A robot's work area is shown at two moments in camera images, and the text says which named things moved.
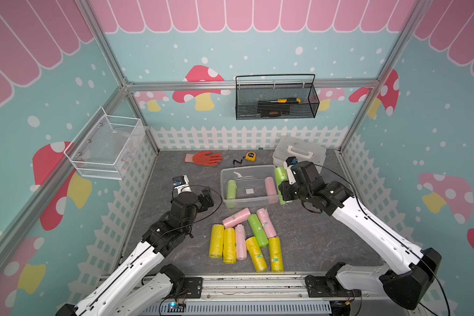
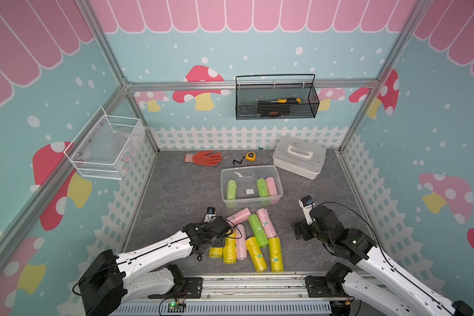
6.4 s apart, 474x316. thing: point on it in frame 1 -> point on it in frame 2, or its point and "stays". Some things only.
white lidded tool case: x=301 y=149 stays
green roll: x=281 y=177 -> x=262 y=187
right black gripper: x=285 y=191 -> x=304 y=234
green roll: x=259 y=232 stays
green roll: x=232 y=187 stays
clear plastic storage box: x=249 y=186 stays
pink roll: x=267 y=224 stays
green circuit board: x=176 y=307 stays
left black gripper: x=210 y=203 -> x=224 y=236
